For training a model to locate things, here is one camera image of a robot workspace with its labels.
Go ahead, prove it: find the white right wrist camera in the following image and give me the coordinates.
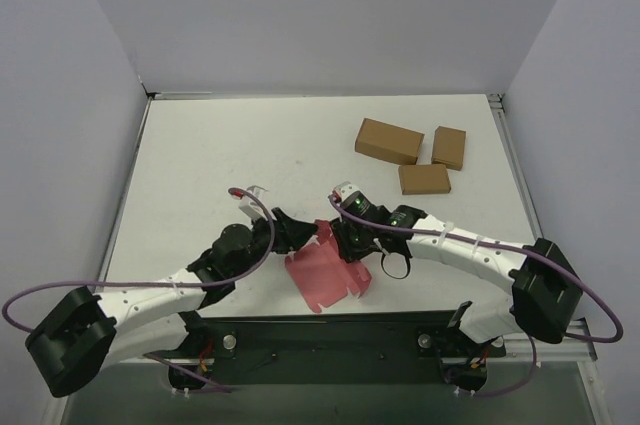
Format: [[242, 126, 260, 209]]
[[329, 181, 360, 204]]

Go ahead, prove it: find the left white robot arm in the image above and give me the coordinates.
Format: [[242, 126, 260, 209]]
[[25, 208, 318, 398]]

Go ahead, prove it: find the small brown box right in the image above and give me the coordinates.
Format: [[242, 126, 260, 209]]
[[431, 126, 466, 171]]

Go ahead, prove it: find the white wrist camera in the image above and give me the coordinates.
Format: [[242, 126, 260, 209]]
[[329, 181, 360, 204], [238, 185, 267, 221]]

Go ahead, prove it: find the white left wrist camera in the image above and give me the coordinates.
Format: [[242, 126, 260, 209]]
[[238, 185, 267, 221]]

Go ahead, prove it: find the brown cardboard box front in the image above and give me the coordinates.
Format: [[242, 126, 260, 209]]
[[398, 164, 451, 195]]

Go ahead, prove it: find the pink cardboard box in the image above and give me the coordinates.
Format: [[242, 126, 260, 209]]
[[285, 220, 372, 314]]

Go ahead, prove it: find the aluminium frame rail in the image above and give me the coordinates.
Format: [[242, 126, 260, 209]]
[[59, 317, 599, 371]]

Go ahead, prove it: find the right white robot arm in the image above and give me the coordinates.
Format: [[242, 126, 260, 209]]
[[329, 184, 583, 344]]

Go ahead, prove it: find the large brown cardboard box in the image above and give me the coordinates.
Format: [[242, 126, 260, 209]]
[[354, 118, 424, 165]]

